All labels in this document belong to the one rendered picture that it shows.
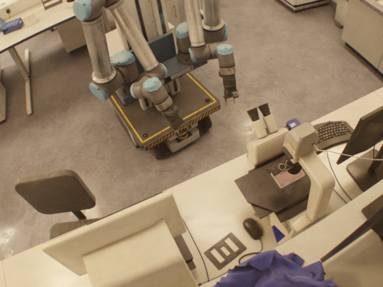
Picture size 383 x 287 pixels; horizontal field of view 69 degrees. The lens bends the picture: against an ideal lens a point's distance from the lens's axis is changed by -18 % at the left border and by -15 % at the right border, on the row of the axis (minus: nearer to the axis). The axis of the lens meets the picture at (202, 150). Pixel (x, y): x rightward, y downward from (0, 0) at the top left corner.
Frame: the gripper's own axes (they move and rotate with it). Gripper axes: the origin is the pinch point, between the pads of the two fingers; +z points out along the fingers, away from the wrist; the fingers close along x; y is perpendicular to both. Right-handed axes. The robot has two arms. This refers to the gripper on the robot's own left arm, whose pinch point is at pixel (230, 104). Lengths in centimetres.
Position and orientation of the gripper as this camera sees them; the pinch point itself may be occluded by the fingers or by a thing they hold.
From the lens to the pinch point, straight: 195.3
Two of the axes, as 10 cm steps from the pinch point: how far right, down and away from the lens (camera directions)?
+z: 1.5, 8.5, 5.0
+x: 9.1, -3.1, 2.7
